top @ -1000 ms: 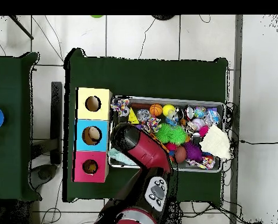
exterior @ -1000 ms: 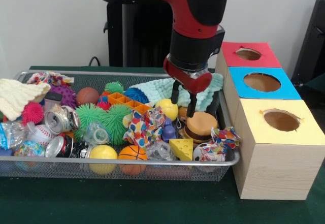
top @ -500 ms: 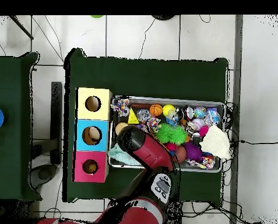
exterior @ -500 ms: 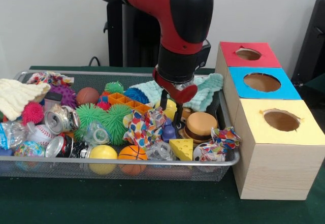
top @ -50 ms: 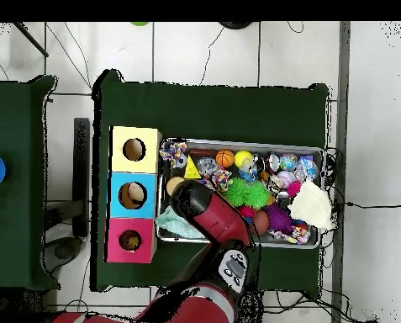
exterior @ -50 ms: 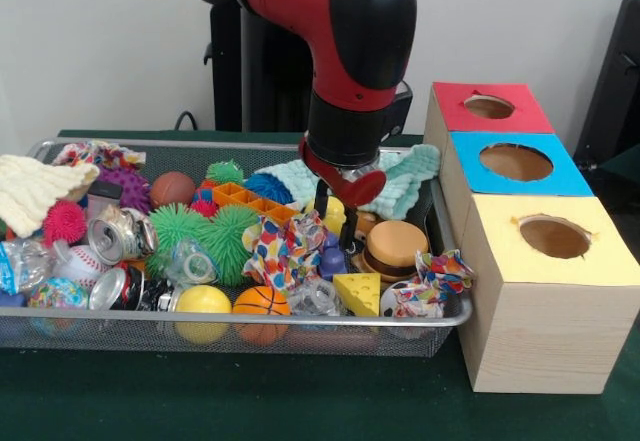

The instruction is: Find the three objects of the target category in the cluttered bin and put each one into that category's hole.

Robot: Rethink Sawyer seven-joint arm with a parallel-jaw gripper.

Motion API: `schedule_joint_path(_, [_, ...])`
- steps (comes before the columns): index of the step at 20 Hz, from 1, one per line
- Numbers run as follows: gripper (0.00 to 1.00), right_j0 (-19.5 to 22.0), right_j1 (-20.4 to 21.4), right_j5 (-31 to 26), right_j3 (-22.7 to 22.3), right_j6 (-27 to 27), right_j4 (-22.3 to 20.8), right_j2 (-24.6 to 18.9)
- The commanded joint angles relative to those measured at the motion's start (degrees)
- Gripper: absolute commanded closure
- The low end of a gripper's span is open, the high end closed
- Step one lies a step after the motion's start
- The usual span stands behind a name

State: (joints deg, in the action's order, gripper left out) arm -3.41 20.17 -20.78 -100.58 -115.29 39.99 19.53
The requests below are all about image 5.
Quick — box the mint green cloth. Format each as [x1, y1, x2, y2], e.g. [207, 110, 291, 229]
[155, 204, 207, 241]

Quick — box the yellow plush toy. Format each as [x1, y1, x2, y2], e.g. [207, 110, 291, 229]
[122, 233, 140, 250]

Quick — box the cream yellow cloth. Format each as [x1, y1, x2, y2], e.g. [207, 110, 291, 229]
[288, 178, 337, 232]

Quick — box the wooden box with three holes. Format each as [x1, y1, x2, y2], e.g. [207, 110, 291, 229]
[105, 125, 164, 264]

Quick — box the clear mesh bin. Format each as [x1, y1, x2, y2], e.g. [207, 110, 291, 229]
[156, 137, 325, 250]

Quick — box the colourful patterned fabric toy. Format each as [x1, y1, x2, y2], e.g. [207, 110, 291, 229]
[209, 167, 234, 192]

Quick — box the bright orange mini basketball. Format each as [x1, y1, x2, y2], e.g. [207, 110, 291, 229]
[214, 148, 235, 169]

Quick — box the colourful crinkled packet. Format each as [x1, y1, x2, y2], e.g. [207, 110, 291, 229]
[159, 140, 189, 168]

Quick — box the green spiky ball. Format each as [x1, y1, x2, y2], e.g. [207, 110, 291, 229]
[245, 181, 272, 209]
[223, 177, 251, 209]

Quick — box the yellow ball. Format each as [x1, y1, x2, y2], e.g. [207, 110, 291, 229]
[233, 150, 253, 169]

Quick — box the purple spiky ball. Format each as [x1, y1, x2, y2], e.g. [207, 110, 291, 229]
[264, 204, 294, 235]

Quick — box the black floor cable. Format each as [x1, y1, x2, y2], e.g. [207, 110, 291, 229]
[344, 200, 401, 209]

